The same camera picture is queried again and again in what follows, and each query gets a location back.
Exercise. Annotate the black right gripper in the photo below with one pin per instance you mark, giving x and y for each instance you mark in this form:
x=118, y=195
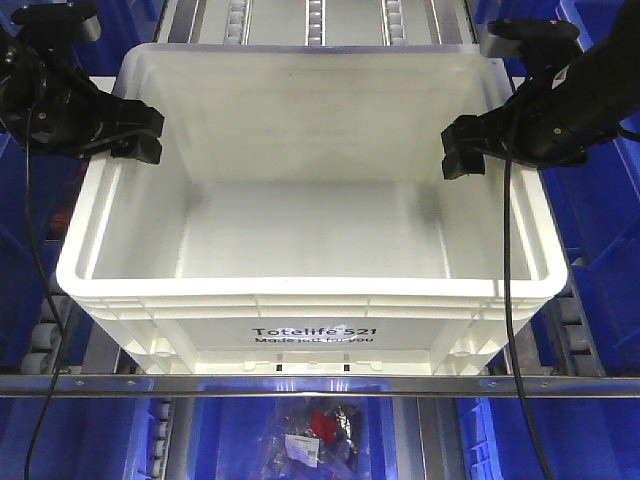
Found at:
x=545, y=127

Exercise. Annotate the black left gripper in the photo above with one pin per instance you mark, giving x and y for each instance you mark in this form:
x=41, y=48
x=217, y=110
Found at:
x=49, y=104

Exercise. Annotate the white plastic tote bin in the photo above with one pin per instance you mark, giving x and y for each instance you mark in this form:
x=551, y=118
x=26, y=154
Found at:
x=299, y=220

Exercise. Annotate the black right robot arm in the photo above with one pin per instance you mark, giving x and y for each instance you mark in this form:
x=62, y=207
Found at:
x=609, y=71

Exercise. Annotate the blue bin right side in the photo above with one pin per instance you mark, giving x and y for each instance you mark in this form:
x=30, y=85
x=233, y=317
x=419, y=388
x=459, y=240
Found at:
x=596, y=208

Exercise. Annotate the blue bin lower right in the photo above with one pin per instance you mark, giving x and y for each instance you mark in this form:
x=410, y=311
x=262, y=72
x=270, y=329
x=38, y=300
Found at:
x=582, y=438

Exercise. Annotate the blue bin lower centre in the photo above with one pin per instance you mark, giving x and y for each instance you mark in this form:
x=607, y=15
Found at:
x=226, y=436

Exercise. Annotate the plastic bag with parts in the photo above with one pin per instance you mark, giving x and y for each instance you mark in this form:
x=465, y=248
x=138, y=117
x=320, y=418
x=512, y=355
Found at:
x=323, y=438

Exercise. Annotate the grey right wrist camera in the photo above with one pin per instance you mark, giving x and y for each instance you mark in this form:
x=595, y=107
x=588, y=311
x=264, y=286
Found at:
x=515, y=37

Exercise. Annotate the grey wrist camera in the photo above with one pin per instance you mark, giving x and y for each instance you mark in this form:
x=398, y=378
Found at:
x=515, y=37
x=72, y=21

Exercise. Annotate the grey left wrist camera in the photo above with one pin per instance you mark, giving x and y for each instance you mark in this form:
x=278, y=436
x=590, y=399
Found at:
x=72, y=21

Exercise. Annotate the silver front shelf rail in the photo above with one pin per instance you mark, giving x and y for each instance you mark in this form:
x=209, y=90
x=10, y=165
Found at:
x=191, y=386

